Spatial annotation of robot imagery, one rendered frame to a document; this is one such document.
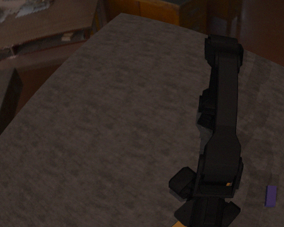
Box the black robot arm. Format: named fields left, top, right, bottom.
left=174, top=34, right=244, bottom=227

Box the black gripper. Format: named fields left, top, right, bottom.
left=169, top=166, right=241, bottom=227

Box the purple rectangular block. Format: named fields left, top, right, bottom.
left=264, top=185, right=277, bottom=207

